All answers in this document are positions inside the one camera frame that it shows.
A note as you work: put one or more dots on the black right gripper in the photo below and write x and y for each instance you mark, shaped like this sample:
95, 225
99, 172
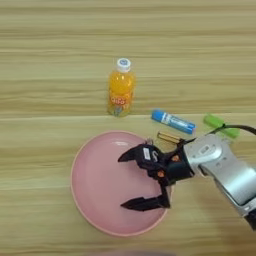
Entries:
175, 166

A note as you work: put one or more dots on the blue glue stick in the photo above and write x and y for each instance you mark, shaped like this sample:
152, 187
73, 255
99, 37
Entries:
173, 121

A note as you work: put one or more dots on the orange juice bottle white cap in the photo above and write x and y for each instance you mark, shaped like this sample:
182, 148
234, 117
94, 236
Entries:
120, 90

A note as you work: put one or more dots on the small black box white label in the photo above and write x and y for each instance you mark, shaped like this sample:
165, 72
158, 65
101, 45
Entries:
148, 155

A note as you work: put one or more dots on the pink round plate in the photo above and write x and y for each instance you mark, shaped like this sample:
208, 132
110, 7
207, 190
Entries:
100, 183

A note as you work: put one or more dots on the brass and black small cylinder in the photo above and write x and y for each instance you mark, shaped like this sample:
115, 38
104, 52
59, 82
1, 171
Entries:
168, 137

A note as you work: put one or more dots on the green plastic object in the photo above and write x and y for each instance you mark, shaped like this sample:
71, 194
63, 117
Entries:
220, 124

